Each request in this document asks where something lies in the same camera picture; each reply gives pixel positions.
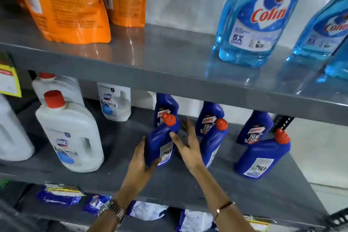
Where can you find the person's left hand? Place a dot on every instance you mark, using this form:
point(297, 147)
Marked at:
point(136, 174)

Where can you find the person's right hand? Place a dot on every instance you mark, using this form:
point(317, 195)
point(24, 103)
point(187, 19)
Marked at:
point(191, 153)

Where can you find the Harpic bottle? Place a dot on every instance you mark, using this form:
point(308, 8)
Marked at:
point(160, 139)
point(213, 142)

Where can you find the grey metal shelf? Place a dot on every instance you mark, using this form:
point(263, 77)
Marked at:
point(163, 71)

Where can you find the person's right forearm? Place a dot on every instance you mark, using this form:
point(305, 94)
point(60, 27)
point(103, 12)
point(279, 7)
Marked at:
point(217, 193)

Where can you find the person's left forearm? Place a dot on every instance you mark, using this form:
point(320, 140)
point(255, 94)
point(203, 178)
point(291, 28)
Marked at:
point(103, 225)

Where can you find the light blue glass cleaner bottle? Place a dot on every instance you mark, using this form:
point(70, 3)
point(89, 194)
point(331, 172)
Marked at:
point(323, 28)
point(258, 9)
point(339, 66)
point(224, 26)

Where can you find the white and blue packet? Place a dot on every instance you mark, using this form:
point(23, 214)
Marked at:
point(148, 210)
point(194, 221)

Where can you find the silver wristwatch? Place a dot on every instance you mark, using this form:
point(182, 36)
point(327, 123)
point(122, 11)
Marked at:
point(112, 210)

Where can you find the blue plastic packet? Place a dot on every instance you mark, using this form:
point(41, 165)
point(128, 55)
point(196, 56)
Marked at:
point(93, 204)
point(54, 200)

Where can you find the white plastic jug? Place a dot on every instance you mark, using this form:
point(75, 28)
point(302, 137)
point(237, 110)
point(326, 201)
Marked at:
point(68, 90)
point(70, 131)
point(13, 136)
point(117, 104)

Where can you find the yellow and white price tag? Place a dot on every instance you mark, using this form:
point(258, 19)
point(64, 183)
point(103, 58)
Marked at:
point(258, 225)
point(9, 79)
point(64, 189)

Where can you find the green packet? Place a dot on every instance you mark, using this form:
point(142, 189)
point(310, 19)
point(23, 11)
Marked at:
point(4, 183)

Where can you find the black perforated angle post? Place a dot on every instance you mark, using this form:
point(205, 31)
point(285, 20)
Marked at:
point(338, 218)
point(282, 123)

